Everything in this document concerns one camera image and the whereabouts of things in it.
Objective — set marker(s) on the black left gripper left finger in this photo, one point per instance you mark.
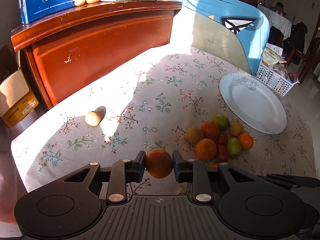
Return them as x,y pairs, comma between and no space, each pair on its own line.
122,173

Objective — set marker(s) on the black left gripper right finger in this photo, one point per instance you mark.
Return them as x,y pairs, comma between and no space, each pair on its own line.
193,172

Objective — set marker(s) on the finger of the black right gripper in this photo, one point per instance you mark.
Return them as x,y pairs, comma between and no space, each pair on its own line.
288,182

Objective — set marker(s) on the orange mandarin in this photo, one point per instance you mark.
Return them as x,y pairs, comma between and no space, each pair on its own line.
158,163
210,129
246,141
206,149

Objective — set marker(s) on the green lime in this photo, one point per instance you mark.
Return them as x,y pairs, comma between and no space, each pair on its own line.
234,147
222,121

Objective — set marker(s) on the red cherry tomato lower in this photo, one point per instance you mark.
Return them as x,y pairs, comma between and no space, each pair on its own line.
222,155

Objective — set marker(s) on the red cherry tomato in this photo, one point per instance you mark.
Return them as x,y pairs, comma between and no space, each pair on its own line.
222,155
222,139

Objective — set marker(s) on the red cherry tomato upper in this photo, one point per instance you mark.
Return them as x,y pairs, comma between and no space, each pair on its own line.
222,139

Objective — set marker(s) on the floral tablecloth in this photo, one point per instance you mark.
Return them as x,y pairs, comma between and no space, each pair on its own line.
149,103

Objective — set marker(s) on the tan egg on table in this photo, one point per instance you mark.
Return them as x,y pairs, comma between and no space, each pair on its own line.
92,118

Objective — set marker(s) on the white floral plate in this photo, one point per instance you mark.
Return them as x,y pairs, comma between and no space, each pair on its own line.
252,102

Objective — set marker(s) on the white plastic basket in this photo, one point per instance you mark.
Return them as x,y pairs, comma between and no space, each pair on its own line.
276,78

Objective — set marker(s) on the snack bag in basket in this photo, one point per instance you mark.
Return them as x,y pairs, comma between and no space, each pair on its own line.
269,57

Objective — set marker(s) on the yellow cardboard box on floor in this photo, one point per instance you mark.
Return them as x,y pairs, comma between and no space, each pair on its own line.
17,98

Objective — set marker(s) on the blue shark cushion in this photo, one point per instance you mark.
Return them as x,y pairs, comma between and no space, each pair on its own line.
229,29

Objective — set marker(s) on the dining table with white cloth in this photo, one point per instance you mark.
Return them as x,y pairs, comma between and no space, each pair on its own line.
278,21

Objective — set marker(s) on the egg on cabinet left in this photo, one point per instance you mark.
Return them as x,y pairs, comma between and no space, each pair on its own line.
79,3

